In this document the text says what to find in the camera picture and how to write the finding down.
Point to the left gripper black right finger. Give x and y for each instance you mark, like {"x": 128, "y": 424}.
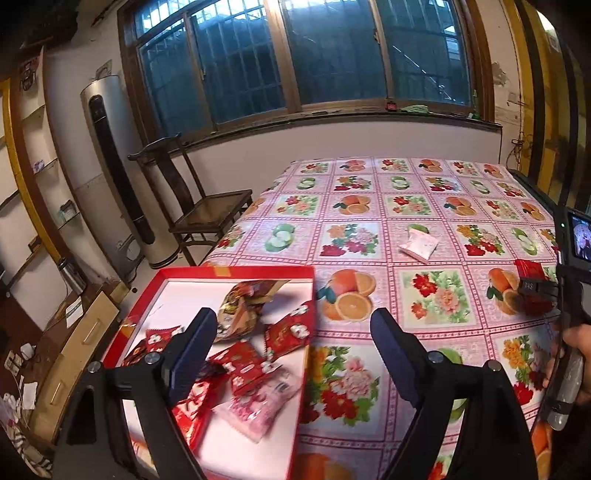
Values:
{"x": 494, "y": 440}

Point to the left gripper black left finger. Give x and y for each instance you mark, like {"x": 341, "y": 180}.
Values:
{"x": 155, "y": 384}

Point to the dark red small packet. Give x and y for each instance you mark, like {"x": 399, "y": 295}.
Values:
{"x": 155, "y": 340}

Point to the small red snack pack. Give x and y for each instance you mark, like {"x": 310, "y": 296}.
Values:
{"x": 192, "y": 414}

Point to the pink white snack packet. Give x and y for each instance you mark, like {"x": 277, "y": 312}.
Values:
{"x": 252, "y": 414}

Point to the brown gold snack packet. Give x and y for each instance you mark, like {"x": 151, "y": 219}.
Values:
{"x": 241, "y": 308}

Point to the red flower snack packet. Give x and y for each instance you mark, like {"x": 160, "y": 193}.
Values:
{"x": 291, "y": 332}

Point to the person's right hand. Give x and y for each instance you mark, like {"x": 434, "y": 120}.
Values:
{"x": 578, "y": 337}

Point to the red gift box tray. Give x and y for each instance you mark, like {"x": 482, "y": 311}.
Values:
{"x": 173, "y": 298}

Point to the wooden tv drawer cabinet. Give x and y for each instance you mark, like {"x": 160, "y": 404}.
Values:
{"x": 55, "y": 357}

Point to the steel thermos flask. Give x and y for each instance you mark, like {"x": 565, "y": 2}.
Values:
{"x": 72, "y": 276}

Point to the floral fruit pattern tablecloth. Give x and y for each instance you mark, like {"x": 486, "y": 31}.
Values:
{"x": 437, "y": 242}

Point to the dark wooden chair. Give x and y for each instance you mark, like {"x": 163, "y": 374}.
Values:
{"x": 203, "y": 222}

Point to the silver tower air conditioner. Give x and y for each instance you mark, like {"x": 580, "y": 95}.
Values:
{"x": 114, "y": 136}

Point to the wooden shelf cabinet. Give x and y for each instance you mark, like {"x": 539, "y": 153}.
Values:
{"x": 42, "y": 188}

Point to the wooden framed window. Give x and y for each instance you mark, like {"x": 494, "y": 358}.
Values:
{"x": 201, "y": 68}

